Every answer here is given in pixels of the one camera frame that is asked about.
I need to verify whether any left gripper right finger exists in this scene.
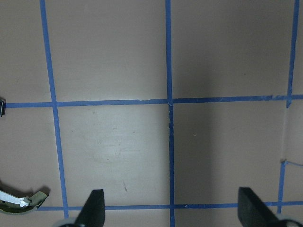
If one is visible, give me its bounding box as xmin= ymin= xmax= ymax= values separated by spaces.
xmin=238 ymin=187 xmax=284 ymax=227

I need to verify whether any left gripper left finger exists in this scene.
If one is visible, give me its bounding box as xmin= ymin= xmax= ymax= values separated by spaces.
xmin=74 ymin=189 xmax=105 ymax=227

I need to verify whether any olive curved brake shoe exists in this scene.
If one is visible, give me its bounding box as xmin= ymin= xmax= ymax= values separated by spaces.
xmin=0 ymin=181 xmax=51 ymax=215

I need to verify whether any small black plastic plate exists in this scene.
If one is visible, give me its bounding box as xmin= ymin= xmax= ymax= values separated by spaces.
xmin=0 ymin=99 xmax=6 ymax=117

